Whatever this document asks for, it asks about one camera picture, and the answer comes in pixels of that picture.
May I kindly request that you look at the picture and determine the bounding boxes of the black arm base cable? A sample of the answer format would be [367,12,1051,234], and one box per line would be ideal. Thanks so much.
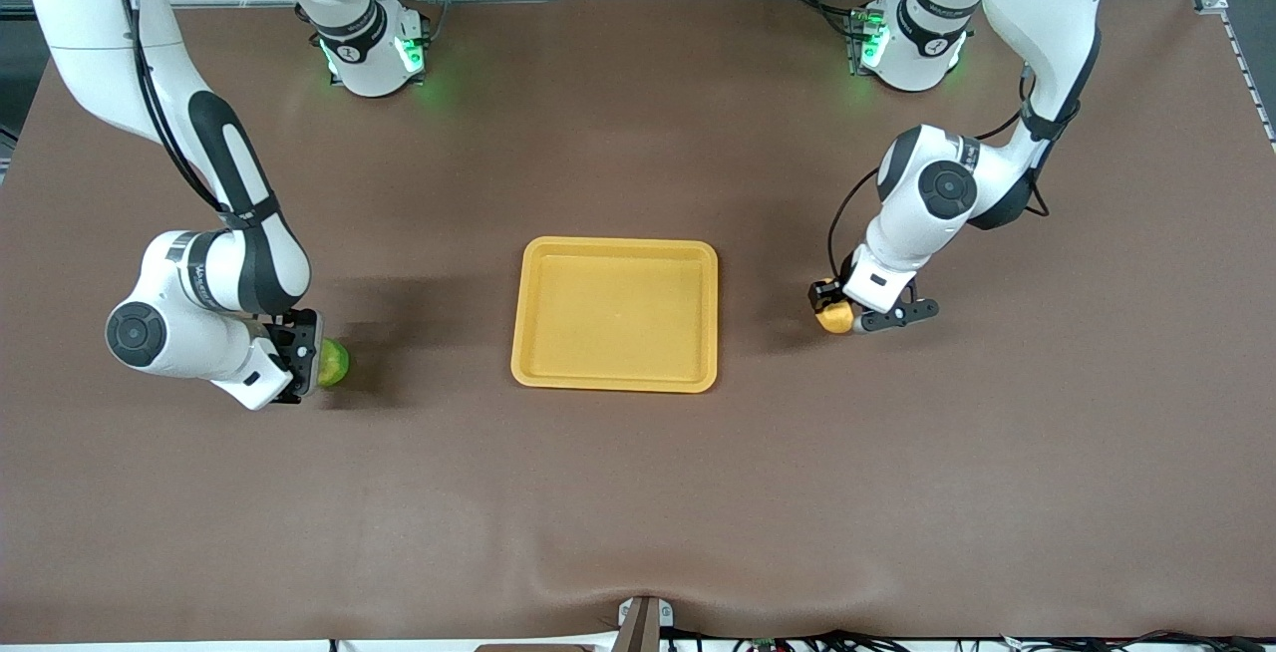
[778,0,864,35]

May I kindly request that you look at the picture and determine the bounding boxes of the yellow plastic tray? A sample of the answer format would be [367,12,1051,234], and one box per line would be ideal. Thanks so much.
[510,236,719,394]

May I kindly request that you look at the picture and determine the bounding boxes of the green apple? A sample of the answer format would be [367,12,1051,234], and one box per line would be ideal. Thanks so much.
[317,338,351,389]

